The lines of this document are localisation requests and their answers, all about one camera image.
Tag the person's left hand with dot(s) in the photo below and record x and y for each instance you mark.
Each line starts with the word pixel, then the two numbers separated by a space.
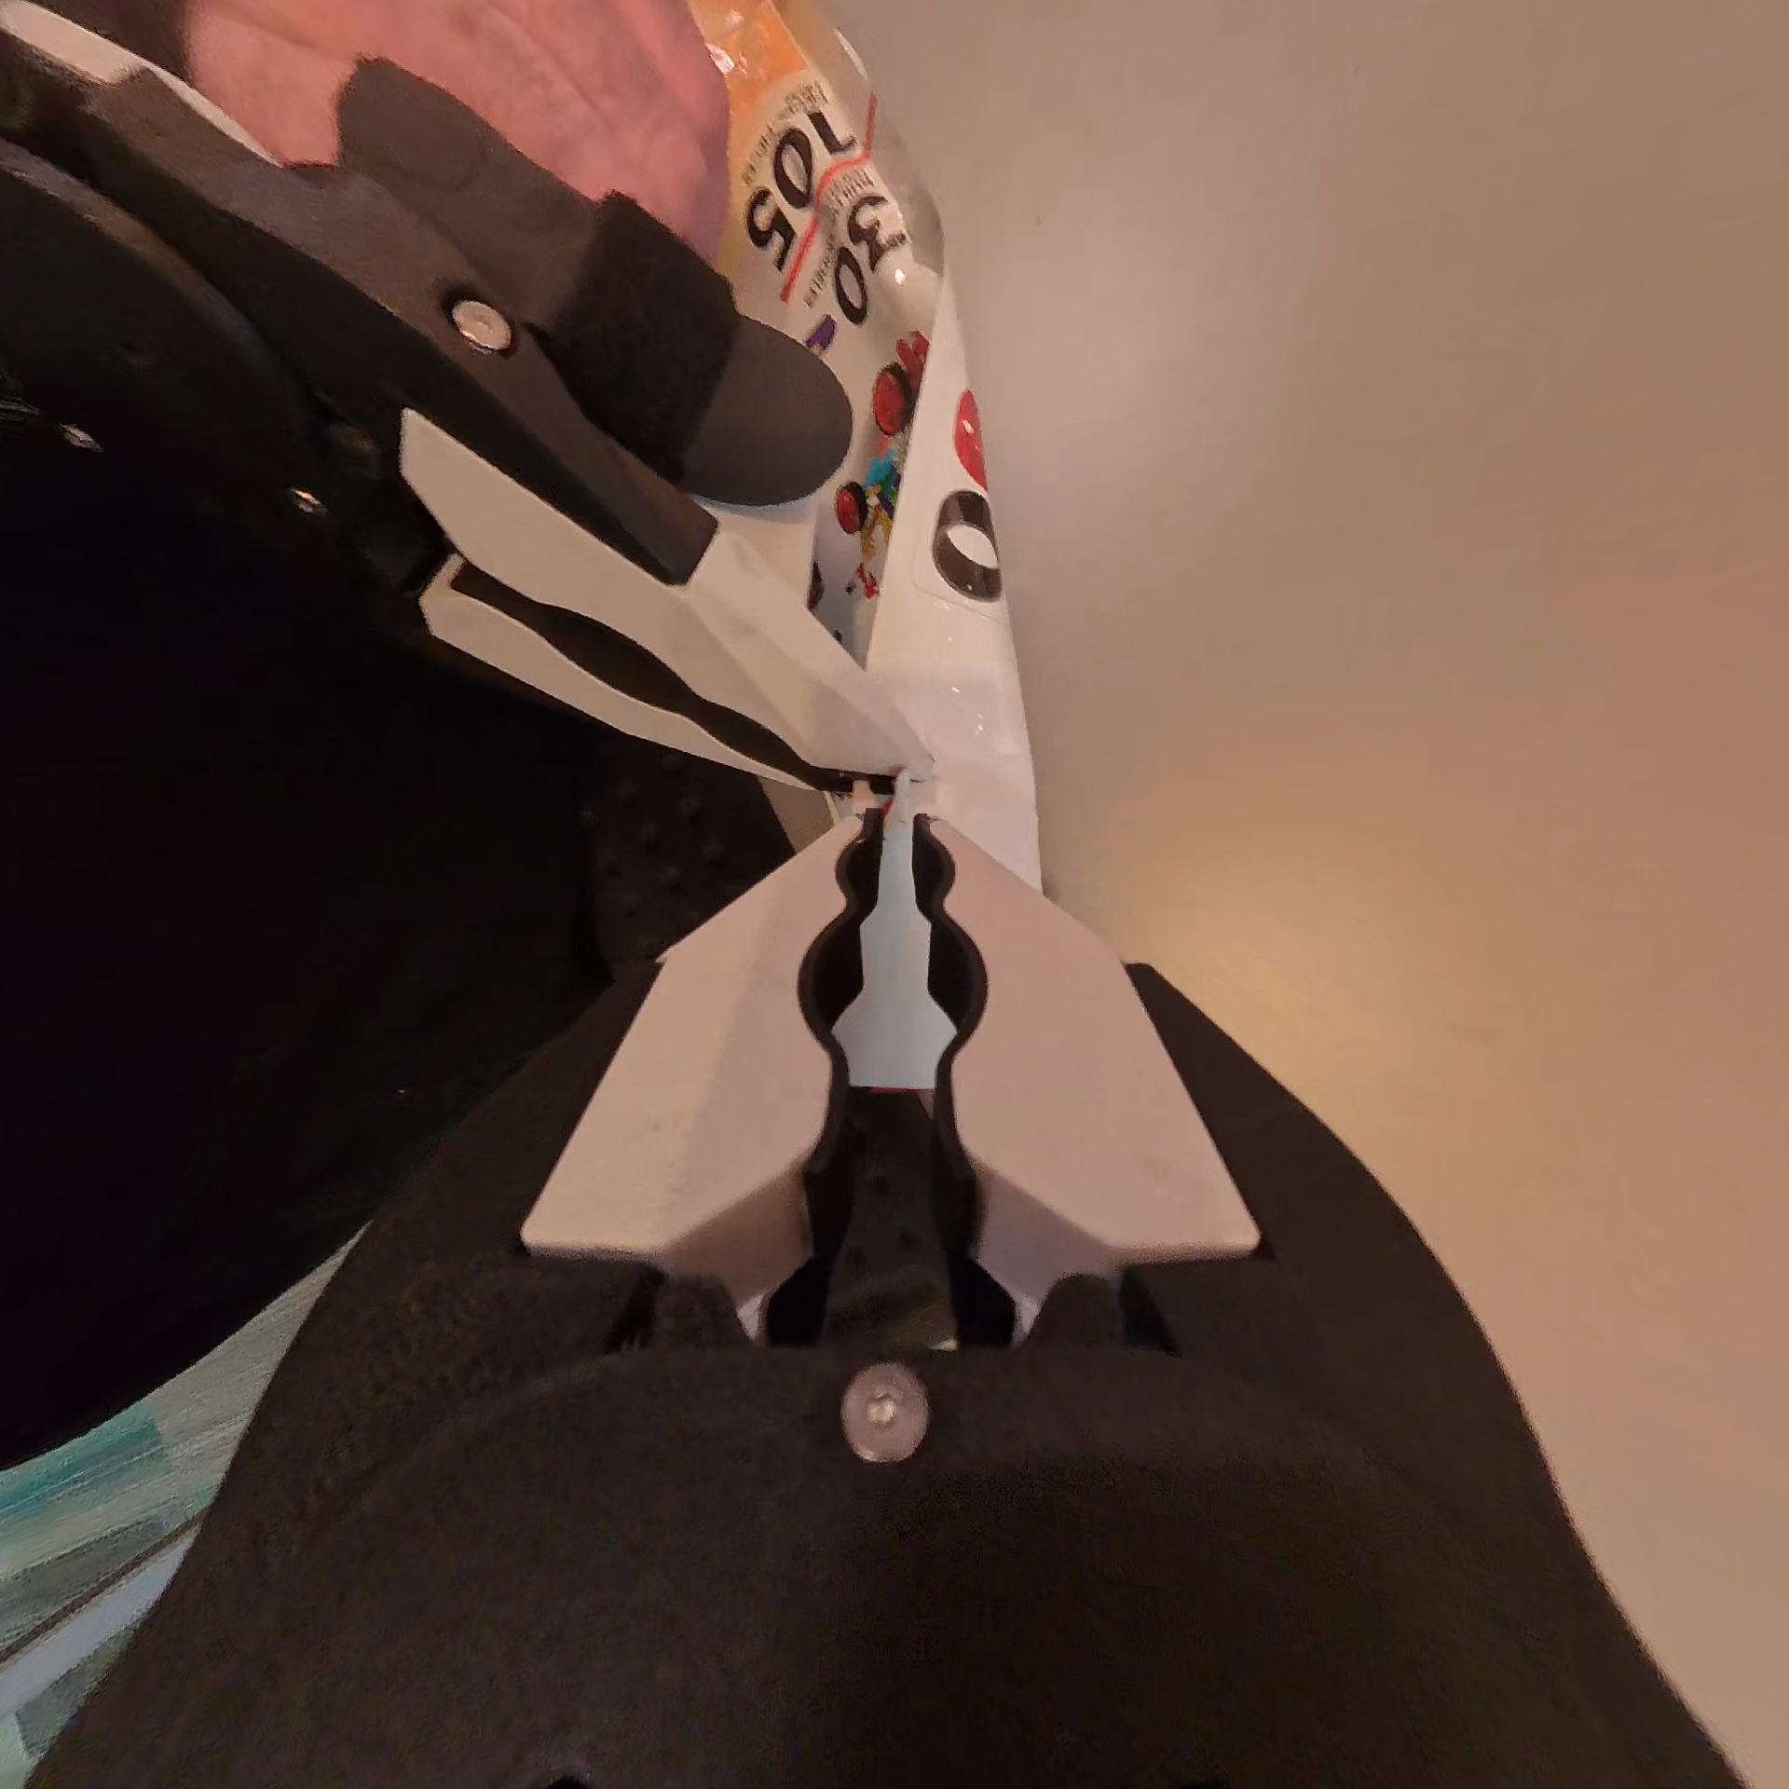
pixel 489 83

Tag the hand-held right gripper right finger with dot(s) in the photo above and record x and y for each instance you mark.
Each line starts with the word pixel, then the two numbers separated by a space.
pixel 1105 1118

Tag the printed plastic toy bag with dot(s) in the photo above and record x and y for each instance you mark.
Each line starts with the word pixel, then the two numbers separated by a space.
pixel 965 671

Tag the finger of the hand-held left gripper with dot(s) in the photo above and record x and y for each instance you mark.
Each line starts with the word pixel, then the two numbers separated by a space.
pixel 443 622
pixel 783 671

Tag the person's black clothing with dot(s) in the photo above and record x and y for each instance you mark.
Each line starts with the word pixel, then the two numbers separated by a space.
pixel 209 1047

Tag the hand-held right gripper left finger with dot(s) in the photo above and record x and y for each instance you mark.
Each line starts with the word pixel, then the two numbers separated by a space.
pixel 685 1118

